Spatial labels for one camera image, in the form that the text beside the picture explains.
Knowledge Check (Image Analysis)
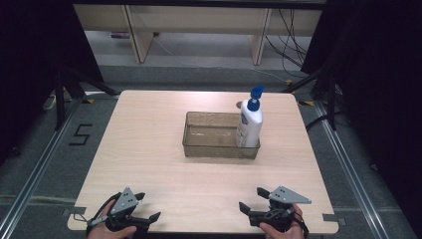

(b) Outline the grey tape patch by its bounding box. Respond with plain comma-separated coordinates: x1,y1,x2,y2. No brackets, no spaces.
62,206,88,217
321,213,347,227

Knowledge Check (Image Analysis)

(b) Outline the black curtain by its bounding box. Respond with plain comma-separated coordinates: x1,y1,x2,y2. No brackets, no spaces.
300,0,422,230
0,0,105,167

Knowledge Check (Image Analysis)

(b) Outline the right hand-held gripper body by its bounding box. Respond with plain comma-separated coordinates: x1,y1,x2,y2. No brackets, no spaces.
248,185,313,234

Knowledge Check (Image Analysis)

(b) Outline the person's left hand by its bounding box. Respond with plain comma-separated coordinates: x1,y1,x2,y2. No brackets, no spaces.
86,199,138,239

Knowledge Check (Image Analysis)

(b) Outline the thin white cable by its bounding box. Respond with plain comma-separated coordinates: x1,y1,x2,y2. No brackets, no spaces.
246,66,291,84

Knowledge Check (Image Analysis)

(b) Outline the clear brown plastic bin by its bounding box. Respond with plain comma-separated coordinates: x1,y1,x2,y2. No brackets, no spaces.
181,111,262,160

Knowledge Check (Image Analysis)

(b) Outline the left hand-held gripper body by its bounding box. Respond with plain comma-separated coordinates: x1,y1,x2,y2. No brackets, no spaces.
104,186,152,235

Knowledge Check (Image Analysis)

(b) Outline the aluminium floor rail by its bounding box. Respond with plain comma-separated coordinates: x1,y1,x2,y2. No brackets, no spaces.
0,99,85,239
313,101,401,239

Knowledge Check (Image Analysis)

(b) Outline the black cables bundle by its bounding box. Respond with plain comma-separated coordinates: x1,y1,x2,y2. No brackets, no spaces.
264,8,311,80

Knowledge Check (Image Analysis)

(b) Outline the light wooden desk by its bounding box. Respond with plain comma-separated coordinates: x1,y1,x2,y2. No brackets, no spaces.
73,3,324,66

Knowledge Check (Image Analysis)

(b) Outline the white lotion bottle blue pump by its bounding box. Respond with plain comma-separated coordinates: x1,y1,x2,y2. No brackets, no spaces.
235,85,266,149

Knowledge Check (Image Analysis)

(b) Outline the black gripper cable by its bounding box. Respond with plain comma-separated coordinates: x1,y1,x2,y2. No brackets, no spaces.
71,192,122,233
292,207,311,239

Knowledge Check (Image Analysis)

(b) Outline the black metal stand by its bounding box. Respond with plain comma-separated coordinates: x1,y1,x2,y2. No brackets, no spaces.
281,64,340,132
54,63,121,131

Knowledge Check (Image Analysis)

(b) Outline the person's right hand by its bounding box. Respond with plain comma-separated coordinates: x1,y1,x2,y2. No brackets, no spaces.
258,203,309,239

